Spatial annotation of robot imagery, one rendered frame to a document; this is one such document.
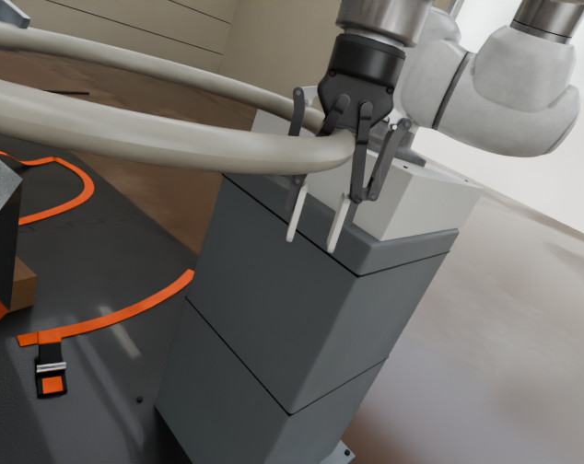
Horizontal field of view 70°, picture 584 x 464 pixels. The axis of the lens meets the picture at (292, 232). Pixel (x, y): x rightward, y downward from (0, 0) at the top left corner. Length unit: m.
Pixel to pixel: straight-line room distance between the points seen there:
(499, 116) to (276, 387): 0.66
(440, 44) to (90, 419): 1.20
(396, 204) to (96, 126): 0.53
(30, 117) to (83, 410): 1.11
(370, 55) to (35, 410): 1.17
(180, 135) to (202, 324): 0.82
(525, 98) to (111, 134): 0.69
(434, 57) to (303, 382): 0.65
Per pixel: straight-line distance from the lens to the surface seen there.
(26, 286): 1.56
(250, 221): 0.87
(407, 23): 0.44
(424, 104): 0.84
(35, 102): 0.28
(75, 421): 1.30
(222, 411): 1.07
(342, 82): 0.46
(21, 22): 0.68
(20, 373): 1.41
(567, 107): 0.86
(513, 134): 0.84
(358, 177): 0.48
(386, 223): 0.71
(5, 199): 0.99
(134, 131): 0.26
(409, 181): 0.69
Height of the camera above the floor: 1.04
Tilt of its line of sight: 23 degrees down
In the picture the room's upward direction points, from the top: 21 degrees clockwise
